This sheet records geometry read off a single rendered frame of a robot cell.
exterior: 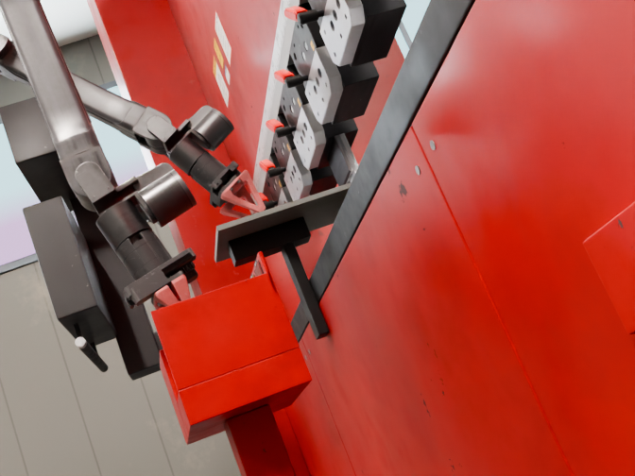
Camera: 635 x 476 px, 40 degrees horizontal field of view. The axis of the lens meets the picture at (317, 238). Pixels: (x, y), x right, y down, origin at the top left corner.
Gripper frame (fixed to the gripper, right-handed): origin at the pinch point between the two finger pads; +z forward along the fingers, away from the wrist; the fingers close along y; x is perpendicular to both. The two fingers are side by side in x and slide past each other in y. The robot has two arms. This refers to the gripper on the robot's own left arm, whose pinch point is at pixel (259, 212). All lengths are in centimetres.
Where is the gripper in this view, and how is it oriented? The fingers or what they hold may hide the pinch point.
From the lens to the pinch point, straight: 161.6
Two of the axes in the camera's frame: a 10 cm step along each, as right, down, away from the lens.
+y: -1.3, 3.2, 9.4
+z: 7.7, 6.3, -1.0
